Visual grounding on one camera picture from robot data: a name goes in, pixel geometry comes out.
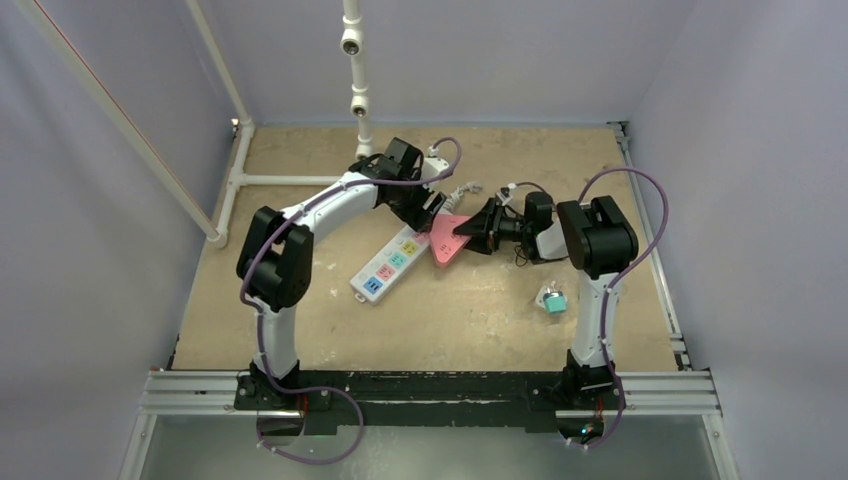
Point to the teal white plug adapter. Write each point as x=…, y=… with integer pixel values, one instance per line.
x=552, y=300

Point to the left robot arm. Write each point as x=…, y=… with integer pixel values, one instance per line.
x=276, y=261

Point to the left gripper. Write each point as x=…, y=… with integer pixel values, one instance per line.
x=418, y=217

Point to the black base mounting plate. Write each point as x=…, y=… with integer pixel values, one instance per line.
x=534, y=401

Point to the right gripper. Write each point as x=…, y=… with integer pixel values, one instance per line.
x=493, y=228

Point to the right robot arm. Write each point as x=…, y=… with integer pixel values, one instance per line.
x=601, y=245

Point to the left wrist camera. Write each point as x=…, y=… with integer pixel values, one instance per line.
x=433, y=167

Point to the pink triangular power socket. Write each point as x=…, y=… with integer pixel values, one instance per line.
x=445, y=244

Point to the white multicolour power strip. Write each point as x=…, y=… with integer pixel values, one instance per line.
x=389, y=265

